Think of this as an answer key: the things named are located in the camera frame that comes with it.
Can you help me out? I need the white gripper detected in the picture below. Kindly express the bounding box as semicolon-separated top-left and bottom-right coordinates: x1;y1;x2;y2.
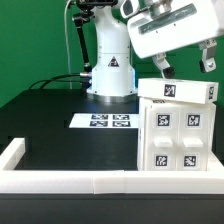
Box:
127;0;224;79

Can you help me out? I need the small white cabinet top block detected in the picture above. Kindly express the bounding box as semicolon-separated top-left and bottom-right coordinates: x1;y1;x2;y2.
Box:
138;78;219;104

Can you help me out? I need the white door panel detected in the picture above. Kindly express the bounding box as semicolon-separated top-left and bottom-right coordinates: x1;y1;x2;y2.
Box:
144;102;179;171
177;104;213;171

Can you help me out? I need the white cabinet body box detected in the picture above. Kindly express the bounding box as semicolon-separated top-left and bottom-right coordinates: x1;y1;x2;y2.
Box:
137;97;216;171

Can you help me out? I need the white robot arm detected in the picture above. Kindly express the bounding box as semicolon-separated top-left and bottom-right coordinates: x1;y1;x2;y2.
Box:
87;0;224;102

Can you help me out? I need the white marker sheet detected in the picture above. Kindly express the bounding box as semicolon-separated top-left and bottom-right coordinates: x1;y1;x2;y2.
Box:
69;113;138;129

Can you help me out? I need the white U-shaped fence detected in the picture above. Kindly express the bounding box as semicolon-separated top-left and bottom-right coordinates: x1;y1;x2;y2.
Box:
0;138;224;194

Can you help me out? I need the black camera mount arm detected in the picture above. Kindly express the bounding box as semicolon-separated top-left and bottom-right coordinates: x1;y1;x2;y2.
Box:
72;0;118;73

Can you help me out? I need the black cable bundle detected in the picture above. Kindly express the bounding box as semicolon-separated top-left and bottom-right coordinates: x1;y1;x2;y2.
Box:
29;73;92;90

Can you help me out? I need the white cable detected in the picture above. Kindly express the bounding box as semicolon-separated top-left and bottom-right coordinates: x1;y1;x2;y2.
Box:
64;0;74;90

